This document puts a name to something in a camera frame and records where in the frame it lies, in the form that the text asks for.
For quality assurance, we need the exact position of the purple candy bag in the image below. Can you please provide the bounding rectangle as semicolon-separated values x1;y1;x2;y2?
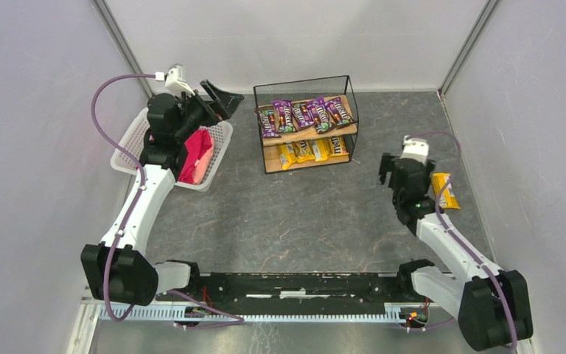
325;97;355;128
255;106;281;139
292;103;315;131
307;97;330;124
272;99;297;133

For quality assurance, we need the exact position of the yellow candy bag backside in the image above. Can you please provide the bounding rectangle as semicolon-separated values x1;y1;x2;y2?
329;136;349;157

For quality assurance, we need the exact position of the yellow M&M candy bag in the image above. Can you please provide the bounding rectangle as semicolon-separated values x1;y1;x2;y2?
310;138;331;163

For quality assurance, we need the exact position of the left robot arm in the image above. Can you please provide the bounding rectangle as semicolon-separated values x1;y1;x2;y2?
80;80;245;306

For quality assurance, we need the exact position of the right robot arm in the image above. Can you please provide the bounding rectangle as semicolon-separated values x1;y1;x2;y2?
379;153;534;351

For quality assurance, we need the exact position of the dark candy bag underneath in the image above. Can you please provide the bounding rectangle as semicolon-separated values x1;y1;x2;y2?
315;122;336;134

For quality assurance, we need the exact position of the pink red cloth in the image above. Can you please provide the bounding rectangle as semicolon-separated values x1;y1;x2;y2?
178;129;215;185

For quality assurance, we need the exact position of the white plastic basket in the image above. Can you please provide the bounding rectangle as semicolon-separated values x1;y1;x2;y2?
110;108;233;192

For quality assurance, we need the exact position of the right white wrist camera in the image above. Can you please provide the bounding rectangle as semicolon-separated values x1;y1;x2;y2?
400;135;430;165

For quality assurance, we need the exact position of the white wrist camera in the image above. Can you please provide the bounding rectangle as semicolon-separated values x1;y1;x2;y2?
400;135;430;165
154;63;195;97

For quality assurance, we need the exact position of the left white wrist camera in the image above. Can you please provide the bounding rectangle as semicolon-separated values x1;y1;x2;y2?
154;63;195;97

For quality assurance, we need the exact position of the black wire wooden shelf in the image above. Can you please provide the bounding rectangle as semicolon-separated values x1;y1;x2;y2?
253;74;360;174

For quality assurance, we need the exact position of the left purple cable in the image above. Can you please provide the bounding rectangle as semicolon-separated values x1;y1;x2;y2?
90;73;167;324

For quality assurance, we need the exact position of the purple cable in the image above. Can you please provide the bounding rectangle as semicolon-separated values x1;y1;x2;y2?
407;130;520;352
90;73;167;324

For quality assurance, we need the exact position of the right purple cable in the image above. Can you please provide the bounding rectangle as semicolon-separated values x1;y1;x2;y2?
407;130;520;352

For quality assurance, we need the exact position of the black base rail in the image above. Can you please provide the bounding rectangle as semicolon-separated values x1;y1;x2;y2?
200;271;445;318

